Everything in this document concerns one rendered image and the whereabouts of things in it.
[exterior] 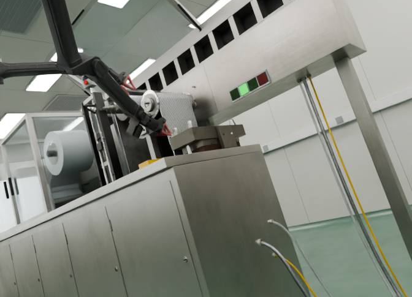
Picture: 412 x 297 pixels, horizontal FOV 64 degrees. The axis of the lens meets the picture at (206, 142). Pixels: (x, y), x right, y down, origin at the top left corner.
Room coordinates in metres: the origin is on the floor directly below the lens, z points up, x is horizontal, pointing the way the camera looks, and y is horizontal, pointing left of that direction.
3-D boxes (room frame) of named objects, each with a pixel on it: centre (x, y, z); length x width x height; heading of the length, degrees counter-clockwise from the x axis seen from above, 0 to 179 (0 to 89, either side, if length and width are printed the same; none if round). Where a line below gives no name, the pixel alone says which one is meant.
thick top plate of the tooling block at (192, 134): (1.63, -0.03, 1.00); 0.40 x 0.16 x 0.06; 139
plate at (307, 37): (2.38, 0.42, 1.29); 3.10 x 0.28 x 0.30; 49
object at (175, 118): (1.67, 0.09, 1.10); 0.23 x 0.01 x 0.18; 139
